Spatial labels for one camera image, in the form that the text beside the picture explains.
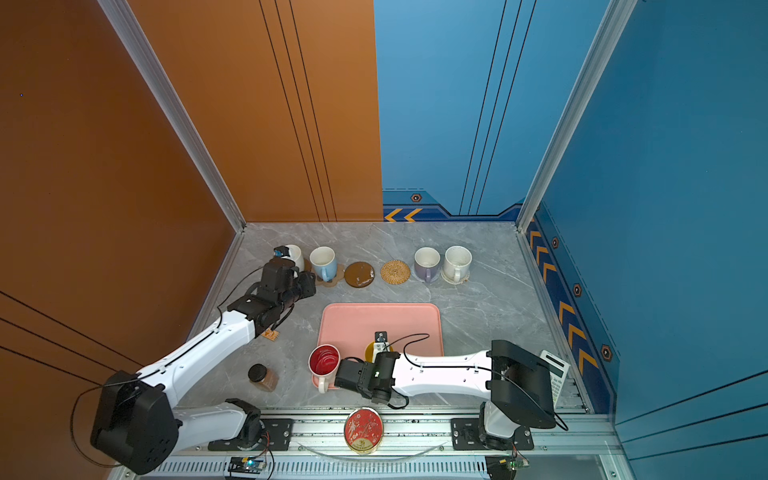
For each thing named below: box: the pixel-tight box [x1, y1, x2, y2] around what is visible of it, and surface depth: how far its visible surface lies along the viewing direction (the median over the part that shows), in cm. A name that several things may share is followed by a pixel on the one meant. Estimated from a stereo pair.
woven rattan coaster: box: [380, 260, 411, 285], surface depth 107 cm
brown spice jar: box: [248, 363, 279, 393], surface depth 77 cm
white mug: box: [443, 245, 473, 283], surface depth 101 cm
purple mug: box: [414, 246, 441, 283], surface depth 101 cm
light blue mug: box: [309, 246, 337, 283], surface depth 98 cm
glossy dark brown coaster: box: [344, 261, 375, 288], surface depth 106 cm
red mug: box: [308, 344, 341, 394], surface depth 81 cm
